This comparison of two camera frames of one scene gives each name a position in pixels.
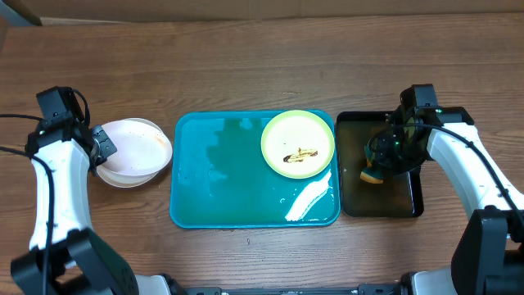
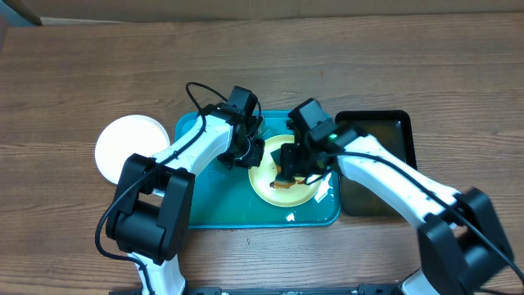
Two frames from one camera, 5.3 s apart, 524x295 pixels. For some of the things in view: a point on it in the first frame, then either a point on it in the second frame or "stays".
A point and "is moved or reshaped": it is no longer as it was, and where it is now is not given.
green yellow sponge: (371, 174) is moved or reshaped
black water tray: (400, 195) stays
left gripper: (109, 145) to (253, 159)
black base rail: (372, 289) stays
